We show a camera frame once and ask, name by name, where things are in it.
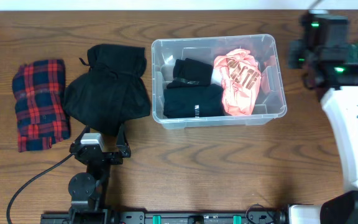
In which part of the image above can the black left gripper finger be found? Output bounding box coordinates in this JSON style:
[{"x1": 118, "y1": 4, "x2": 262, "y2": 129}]
[
  {"x1": 116, "y1": 123, "x2": 130, "y2": 152},
  {"x1": 78, "y1": 126, "x2": 90, "y2": 144}
]

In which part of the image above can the dark navy shirt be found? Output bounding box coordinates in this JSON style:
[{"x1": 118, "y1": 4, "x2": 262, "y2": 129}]
[{"x1": 163, "y1": 84, "x2": 224, "y2": 119}]

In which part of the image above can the pink printed t-shirt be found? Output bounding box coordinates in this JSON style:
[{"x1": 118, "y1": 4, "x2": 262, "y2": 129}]
[{"x1": 213, "y1": 49, "x2": 262, "y2": 116}]

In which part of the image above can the black shirt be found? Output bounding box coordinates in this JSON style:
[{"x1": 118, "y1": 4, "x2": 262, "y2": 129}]
[{"x1": 167, "y1": 58, "x2": 213, "y2": 89}]

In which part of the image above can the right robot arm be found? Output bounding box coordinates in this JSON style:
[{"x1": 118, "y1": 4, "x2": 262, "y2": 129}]
[{"x1": 277, "y1": 10, "x2": 358, "y2": 223}]

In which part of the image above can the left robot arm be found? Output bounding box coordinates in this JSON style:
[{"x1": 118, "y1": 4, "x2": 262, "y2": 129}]
[{"x1": 68, "y1": 124, "x2": 131, "y2": 224}]

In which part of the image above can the red navy plaid shirt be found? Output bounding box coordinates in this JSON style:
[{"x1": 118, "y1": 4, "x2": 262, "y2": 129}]
[{"x1": 12, "y1": 59, "x2": 70, "y2": 152}]

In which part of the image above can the clear plastic storage bin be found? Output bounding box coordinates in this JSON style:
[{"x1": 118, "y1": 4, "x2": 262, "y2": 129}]
[{"x1": 151, "y1": 34, "x2": 287, "y2": 129}]

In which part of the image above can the black drawstring garment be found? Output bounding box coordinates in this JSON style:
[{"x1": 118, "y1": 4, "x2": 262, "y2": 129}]
[{"x1": 63, "y1": 44, "x2": 151, "y2": 136}]

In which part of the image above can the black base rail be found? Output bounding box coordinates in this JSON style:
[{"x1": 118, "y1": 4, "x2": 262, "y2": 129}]
[{"x1": 40, "y1": 210, "x2": 289, "y2": 224}]

